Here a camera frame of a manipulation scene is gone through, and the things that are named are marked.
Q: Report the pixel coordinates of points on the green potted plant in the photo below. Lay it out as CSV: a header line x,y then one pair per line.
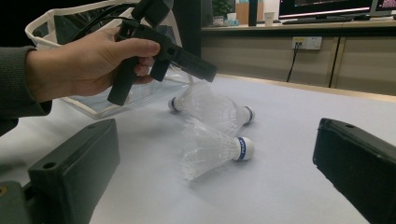
x,y
221,9

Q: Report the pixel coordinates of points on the white shuttlecock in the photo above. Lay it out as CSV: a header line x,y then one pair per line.
x,y
243,115
211,149
193,102

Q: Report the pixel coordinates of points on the black metal stand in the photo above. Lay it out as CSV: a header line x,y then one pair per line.
x,y
186,25

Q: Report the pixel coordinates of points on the computer monitor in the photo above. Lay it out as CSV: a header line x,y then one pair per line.
x,y
386,4
323,6

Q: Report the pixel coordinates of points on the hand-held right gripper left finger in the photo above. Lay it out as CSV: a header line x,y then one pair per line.
x,y
74,168

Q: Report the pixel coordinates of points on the black keyboard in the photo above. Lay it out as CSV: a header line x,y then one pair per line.
x,y
314,20

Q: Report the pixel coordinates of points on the wooden cabinet with items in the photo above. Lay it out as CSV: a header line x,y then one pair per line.
x,y
358,62

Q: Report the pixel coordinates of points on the white wall socket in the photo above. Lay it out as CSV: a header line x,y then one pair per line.
x,y
308,43

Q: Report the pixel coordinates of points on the white paper cup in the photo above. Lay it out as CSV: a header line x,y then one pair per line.
x,y
269,18

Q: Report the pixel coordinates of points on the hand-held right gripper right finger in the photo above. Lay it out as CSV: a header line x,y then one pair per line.
x,y
358,168

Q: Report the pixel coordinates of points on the clear plastic bag beige trim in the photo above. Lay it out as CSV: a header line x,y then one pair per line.
x,y
93,107

